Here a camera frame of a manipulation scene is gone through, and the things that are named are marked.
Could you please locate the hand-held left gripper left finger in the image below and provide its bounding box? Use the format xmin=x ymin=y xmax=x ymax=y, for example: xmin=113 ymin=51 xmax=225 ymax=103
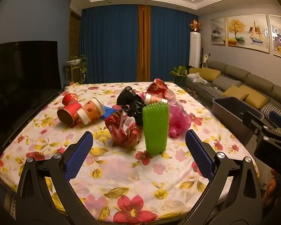
xmin=15 ymin=131 xmax=95 ymax=225

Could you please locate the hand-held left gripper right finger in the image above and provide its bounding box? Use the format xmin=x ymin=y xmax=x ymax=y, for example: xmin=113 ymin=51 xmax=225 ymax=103
xmin=183 ymin=129 xmax=263 ymax=225

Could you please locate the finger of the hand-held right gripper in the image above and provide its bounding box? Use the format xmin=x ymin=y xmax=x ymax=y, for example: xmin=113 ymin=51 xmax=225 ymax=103
xmin=269 ymin=111 xmax=281 ymax=134
xmin=242 ymin=111 xmax=272 ymax=143

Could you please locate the grey plastic bin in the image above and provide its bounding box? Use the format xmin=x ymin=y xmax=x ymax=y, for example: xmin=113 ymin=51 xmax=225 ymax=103
xmin=212 ymin=97 xmax=265 ymax=134

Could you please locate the pink plastic bag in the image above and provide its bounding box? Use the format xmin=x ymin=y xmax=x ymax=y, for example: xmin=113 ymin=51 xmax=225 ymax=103
xmin=167 ymin=101 xmax=191 ymax=139

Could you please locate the red paper cup gold inside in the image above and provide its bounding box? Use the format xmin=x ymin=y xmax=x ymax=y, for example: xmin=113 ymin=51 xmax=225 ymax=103
xmin=57 ymin=103 xmax=83 ymax=126

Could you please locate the orange patterned paper cup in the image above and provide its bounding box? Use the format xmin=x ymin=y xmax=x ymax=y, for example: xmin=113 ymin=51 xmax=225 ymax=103
xmin=144 ymin=93 xmax=168 ymax=105
xmin=76 ymin=97 xmax=106 ymax=125

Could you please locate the red patterned plastic bag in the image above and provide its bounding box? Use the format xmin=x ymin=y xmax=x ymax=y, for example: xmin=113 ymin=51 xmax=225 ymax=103
xmin=146 ymin=78 xmax=176 ymax=104
xmin=105 ymin=110 xmax=143 ymax=148

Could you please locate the green spiky plastic cylinder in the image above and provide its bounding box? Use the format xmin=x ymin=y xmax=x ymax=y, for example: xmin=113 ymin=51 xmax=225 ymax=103
xmin=142 ymin=103 xmax=169 ymax=155

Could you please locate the blue textured pad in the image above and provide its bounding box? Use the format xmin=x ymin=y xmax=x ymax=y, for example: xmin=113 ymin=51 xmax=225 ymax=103
xmin=101 ymin=105 xmax=122 ymax=120

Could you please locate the red patterned paper cup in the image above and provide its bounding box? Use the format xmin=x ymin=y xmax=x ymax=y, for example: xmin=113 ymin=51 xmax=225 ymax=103
xmin=62 ymin=93 xmax=79 ymax=107

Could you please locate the black plastic bag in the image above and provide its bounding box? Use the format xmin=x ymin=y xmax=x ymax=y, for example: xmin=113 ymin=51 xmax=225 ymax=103
xmin=117 ymin=86 xmax=147 ymax=125

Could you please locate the black white patterned cushion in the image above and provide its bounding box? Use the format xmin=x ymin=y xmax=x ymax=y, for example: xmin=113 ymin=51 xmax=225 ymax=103
xmin=260 ymin=103 xmax=281 ymax=132
xmin=212 ymin=75 xmax=241 ymax=92

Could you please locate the yellow cushion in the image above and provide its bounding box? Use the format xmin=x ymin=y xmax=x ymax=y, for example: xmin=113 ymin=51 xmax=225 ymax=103
xmin=234 ymin=85 xmax=267 ymax=109
xmin=222 ymin=85 xmax=249 ymax=100
xmin=198 ymin=68 xmax=222 ymax=81

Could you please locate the floral tablecloth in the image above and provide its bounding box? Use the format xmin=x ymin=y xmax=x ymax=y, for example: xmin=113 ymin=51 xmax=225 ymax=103
xmin=0 ymin=82 xmax=260 ymax=225

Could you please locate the grey sofa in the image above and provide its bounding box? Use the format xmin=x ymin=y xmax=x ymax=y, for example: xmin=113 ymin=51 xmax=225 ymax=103
xmin=186 ymin=60 xmax=281 ymax=132

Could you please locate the dark coffee table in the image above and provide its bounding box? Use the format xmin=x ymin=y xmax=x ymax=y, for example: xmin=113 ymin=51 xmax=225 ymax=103
xmin=186 ymin=87 xmax=213 ymax=109

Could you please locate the white cloth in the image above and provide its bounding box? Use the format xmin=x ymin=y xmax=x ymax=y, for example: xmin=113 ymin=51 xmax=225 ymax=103
xmin=187 ymin=73 xmax=209 ymax=85

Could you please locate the gold plant stand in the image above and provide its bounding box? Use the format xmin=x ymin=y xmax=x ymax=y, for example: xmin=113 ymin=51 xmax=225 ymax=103
xmin=67 ymin=66 xmax=85 ymax=85

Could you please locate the green plant in dark pot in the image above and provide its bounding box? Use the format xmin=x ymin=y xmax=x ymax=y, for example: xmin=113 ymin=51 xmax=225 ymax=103
xmin=170 ymin=66 xmax=189 ymax=87

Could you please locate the sailboat and tree painting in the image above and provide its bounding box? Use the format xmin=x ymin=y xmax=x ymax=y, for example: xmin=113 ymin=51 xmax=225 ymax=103
xmin=227 ymin=14 xmax=270 ymax=53

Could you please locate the white standing air conditioner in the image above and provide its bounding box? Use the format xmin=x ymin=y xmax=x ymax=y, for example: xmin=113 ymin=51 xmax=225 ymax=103
xmin=190 ymin=31 xmax=201 ymax=68

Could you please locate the trailing plant in white pot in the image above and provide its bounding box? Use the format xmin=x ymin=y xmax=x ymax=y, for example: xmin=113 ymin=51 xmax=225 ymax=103
xmin=66 ymin=55 xmax=88 ymax=82

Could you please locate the black television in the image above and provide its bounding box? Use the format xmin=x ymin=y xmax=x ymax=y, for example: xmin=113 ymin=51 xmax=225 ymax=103
xmin=0 ymin=41 xmax=62 ymax=146

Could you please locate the small landscape painting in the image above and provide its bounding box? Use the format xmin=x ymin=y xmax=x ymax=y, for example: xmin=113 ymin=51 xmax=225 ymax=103
xmin=211 ymin=17 xmax=226 ymax=45

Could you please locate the red gold flower decoration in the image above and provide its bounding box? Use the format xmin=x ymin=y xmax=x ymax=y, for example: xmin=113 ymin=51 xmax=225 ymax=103
xmin=190 ymin=19 xmax=201 ymax=32

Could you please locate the blue curtain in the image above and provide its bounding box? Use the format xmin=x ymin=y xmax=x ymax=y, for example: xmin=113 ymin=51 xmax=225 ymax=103
xmin=150 ymin=6 xmax=199 ymax=82
xmin=81 ymin=5 xmax=140 ymax=85

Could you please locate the orange curtain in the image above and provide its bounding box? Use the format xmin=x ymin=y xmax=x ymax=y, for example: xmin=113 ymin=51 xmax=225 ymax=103
xmin=137 ymin=5 xmax=151 ymax=82

